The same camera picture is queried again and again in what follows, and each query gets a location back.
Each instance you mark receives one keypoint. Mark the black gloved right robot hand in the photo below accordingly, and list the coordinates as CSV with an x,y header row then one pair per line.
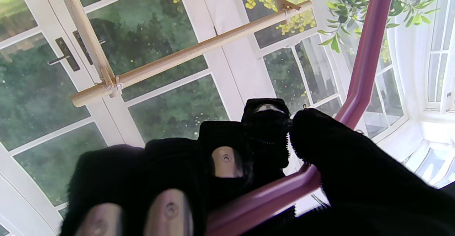
x,y
355,179

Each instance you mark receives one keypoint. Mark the lilac plastic clothes hanger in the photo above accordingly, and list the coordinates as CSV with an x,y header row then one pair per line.
x,y
366,51

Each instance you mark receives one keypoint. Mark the wooden drying rack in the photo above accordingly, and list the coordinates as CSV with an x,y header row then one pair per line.
x,y
177,56

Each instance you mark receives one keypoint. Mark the printed garden window backdrop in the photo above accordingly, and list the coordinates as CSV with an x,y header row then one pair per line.
x,y
160,22

